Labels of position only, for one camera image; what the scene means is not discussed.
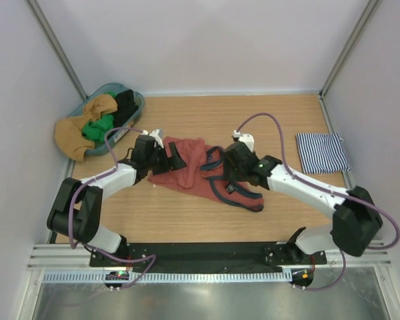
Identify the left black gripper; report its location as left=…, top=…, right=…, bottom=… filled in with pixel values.
left=145, top=142, right=185, bottom=175

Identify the pink tank top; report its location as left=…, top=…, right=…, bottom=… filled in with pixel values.
left=148, top=137, right=264, bottom=212

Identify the blue white striped tank top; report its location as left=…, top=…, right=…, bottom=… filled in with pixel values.
left=296, top=133, right=351, bottom=174

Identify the tan tank top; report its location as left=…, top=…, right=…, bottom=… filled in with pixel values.
left=54, top=94, right=117, bottom=162

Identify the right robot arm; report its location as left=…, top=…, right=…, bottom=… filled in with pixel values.
left=223, top=141, right=383, bottom=264

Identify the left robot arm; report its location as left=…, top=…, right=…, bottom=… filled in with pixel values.
left=47, top=133, right=187, bottom=267

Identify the black tank top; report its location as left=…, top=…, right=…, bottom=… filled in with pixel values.
left=112, top=89, right=138, bottom=127

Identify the green tank top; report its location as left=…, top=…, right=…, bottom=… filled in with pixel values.
left=82, top=91, right=117, bottom=145

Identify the teal plastic laundry basket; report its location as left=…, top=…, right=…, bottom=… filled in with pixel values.
left=69, top=83, right=145, bottom=156

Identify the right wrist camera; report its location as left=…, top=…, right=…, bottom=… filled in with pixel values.
left=232, top=130, right=255, bottom=152

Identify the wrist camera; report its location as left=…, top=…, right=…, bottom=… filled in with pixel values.
left=143, top=129, right=164, bottom=148
left=232, top=130, right=255, bottom=152

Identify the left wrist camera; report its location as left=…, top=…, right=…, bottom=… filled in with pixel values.
left=143, top=129, right=164, bottom=148

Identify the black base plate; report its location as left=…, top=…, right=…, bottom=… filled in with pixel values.
left=89, top=241, right=328, bottom=273

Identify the slotted cable duct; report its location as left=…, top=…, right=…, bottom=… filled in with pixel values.
left=43, top=269, right=292, bottom=284

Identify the aluminium frame rail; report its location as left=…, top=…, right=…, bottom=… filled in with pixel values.
left=27, top=244, right=392, bottom=271

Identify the right corner aluminium post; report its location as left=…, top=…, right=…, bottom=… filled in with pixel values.
left=319, top=0, right=381, bottom=100

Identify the corner aluminium post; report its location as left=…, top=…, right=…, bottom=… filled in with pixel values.
left=319, top=0, right=381, bottom=100
left=26, top=0, right=87, bottom=99

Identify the left corner aluminium post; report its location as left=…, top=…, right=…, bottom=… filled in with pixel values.
left=26, top=0, right=87, bottom=99

